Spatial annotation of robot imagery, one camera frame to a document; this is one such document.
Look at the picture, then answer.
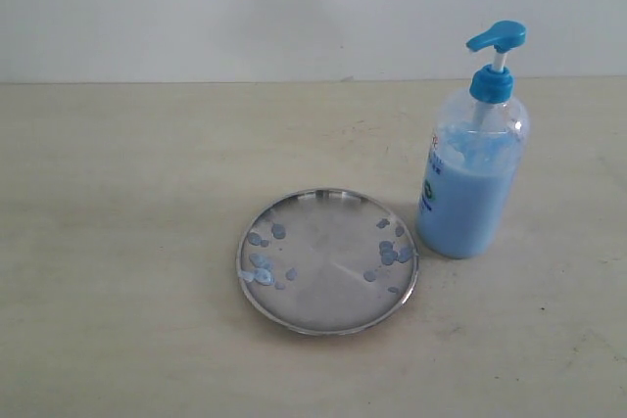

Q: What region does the blue soap pump bottle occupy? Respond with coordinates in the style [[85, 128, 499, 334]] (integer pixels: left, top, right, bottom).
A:
[[416, 21, 530, 259]]

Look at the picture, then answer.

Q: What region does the round stainless steel plate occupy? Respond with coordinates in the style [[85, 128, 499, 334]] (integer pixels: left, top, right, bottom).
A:
[[235, 188, 419, 336]]

